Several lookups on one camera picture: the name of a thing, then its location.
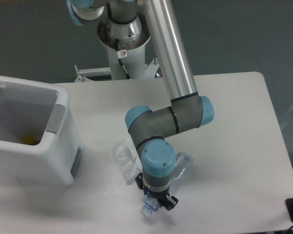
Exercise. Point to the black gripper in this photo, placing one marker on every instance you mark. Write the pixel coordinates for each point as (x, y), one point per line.
(163, 197)

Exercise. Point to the clear plastic wrapper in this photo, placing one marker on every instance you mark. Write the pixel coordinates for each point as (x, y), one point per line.
(127, 160)

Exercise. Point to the clear plastic bottle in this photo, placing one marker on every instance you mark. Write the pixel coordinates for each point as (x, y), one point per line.
(183, 163)

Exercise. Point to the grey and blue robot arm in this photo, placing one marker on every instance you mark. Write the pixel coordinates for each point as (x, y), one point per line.
(188, 110)

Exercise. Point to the white trash can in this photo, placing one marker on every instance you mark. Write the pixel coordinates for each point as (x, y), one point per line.
(31, 107)

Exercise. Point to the yellow trash in bin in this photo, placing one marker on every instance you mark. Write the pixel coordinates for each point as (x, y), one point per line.
(31, 139)

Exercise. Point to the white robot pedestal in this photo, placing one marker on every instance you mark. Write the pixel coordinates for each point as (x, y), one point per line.
(126, 47)

